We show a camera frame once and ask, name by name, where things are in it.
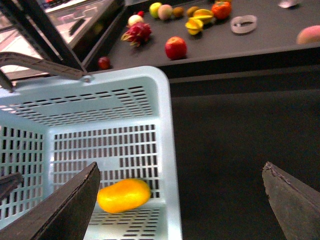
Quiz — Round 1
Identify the yellow star fruit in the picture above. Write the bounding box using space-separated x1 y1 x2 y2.
185 8 214 36

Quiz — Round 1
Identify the clear tape ring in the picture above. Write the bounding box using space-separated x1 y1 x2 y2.
230 14 258 35

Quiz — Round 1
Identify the yellow mango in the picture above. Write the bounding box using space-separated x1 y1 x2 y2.
96 178 151 214

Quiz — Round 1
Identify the pink peach at edge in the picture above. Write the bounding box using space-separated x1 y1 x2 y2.
296 25 320 45

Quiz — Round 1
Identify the white round melon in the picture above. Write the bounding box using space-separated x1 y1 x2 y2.
127 14 145 28

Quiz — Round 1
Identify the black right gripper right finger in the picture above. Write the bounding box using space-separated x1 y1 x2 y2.
262 161 320 240

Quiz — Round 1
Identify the black display shelf tray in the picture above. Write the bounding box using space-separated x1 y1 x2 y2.
84 0 320 78

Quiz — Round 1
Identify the green apple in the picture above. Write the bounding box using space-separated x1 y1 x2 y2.
149 2 163 19

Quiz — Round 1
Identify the orange persimmon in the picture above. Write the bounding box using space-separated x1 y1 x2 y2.
211 1 232 20

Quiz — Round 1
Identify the red chili pepper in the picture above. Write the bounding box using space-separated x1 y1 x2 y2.
137 11 145 18

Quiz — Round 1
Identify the pink dragon fruit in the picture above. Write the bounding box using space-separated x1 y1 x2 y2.
120 22 152 47

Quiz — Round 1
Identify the small red apple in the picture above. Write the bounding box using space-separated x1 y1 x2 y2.
97 56 111 70

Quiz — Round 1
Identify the pale peach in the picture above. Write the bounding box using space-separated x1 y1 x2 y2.
157 4 173 21

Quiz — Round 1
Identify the black shelf upright post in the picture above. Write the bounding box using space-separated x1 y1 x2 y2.
0 0 86 72

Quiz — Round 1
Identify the brown kiwi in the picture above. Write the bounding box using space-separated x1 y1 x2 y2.
172 6 185 18
186 6 200 18

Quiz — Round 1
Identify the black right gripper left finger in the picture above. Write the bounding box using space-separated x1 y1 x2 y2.
0 162 101 240

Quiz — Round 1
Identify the light blue plastic shopping basket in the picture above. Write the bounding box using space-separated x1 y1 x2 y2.
0 66 183 240

